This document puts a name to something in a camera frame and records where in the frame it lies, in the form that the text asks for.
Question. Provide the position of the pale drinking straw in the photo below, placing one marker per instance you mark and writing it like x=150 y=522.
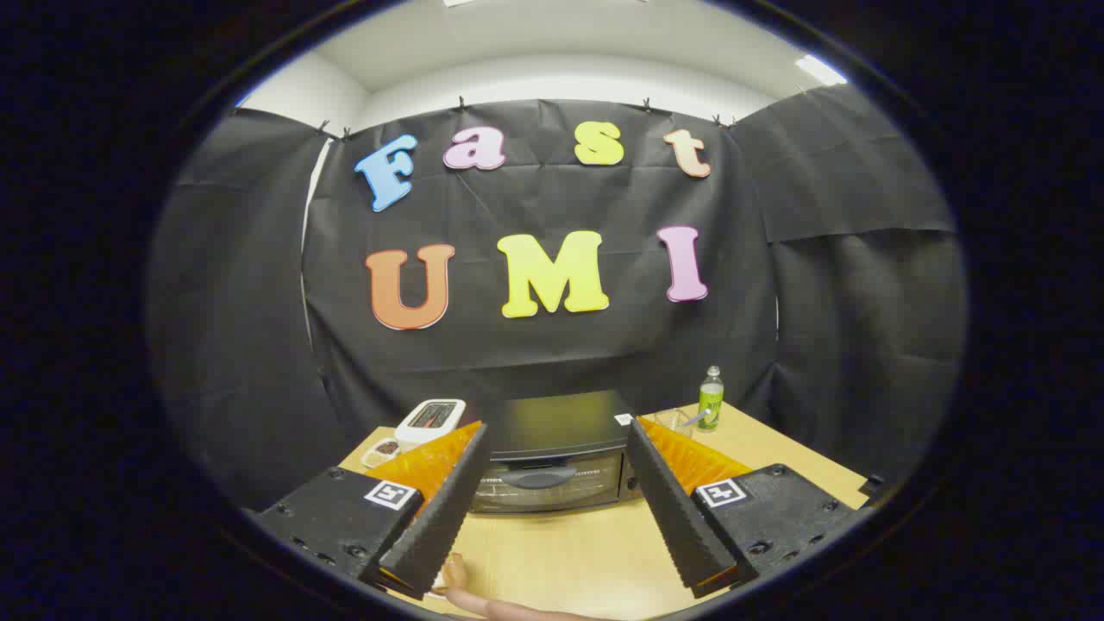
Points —
x=695 y=418

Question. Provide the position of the white pop-up toaster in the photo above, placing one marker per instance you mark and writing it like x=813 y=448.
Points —
x=431 y=418

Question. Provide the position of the small white divided dish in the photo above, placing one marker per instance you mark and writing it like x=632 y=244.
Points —
x=381 y=450

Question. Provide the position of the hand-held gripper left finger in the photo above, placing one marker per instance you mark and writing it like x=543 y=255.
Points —
x=448 y=509

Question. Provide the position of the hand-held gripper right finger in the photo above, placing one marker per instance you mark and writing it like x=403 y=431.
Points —
x=673 y=509

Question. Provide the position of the clear drinking glass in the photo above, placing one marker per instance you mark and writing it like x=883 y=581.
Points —
x=668 y=420

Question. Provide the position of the ceiling light panel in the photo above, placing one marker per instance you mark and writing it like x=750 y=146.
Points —
x=821 y=70

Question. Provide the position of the green drink bottle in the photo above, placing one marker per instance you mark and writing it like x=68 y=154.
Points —
x=711 y=401

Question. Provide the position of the black toaster oven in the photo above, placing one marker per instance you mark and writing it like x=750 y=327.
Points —
x=552 y=431

